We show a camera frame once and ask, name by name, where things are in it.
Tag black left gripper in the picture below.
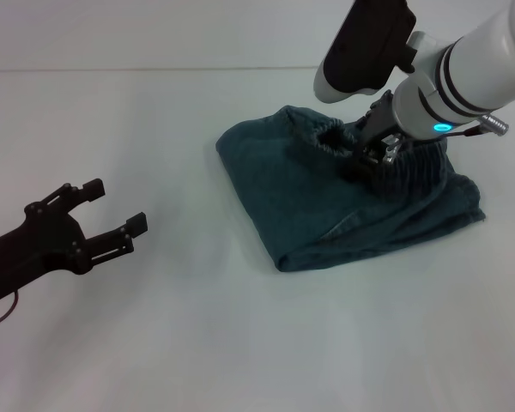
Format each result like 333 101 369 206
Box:
0 178 149 306

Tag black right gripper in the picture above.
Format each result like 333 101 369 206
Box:
340 88 409 183

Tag blue denim shorts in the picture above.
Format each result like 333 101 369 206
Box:
215 104 488 274

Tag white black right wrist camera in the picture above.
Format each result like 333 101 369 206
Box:
313 0 418 104

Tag silver plug with cable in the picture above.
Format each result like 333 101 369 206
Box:
442 112 511 142

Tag dark left gripper cable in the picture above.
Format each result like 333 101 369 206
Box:
0 290 21 335

